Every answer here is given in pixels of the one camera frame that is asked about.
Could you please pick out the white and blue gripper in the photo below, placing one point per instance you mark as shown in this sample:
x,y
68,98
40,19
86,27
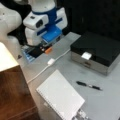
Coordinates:
x,y
44,27

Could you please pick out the black pen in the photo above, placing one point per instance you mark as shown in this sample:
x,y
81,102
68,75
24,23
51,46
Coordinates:
x,y
88,85

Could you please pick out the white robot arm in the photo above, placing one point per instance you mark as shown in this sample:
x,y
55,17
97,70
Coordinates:
x,y
42,5

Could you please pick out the orange marker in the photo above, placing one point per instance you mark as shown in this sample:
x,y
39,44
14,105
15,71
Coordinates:
x,y
47,51

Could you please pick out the grey metal tray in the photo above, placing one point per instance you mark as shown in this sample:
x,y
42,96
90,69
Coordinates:
x,y
32,52

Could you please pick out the black lidded drawer box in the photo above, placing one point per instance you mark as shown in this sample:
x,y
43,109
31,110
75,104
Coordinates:
x,y
96,52

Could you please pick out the white spiral notebook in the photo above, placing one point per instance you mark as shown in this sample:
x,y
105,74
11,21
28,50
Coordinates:
x,y
60,96

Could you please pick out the brown wooden shelf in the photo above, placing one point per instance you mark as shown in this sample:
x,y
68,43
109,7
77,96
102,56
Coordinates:
x,y
16,102

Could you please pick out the metal binder clips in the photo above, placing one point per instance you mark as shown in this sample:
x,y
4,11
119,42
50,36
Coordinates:
x,y
81,114

